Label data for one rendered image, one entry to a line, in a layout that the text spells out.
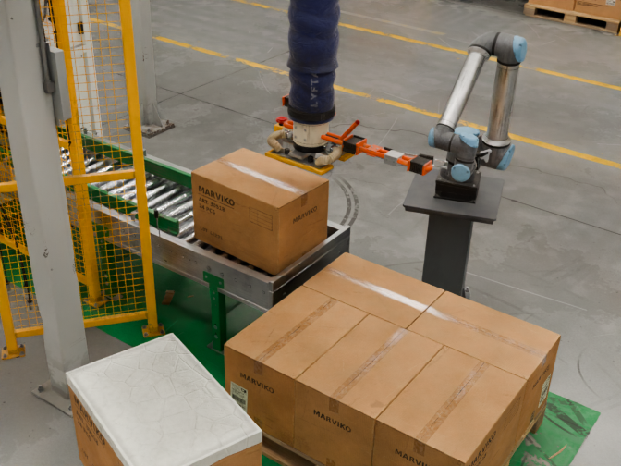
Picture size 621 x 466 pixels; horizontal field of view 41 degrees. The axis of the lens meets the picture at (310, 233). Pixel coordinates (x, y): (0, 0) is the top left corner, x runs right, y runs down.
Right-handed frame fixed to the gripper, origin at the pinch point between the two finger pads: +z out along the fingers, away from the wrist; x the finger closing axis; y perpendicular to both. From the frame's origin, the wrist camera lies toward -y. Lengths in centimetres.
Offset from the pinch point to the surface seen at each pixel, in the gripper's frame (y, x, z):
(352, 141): -17, -45, -55
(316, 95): -40, -60, -58
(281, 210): 14, -81, -65
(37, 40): -79, -145, -137
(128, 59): -62, -143, -81
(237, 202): 13, -107, -60
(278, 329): 60, -71, -101
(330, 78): -47, -54, -54
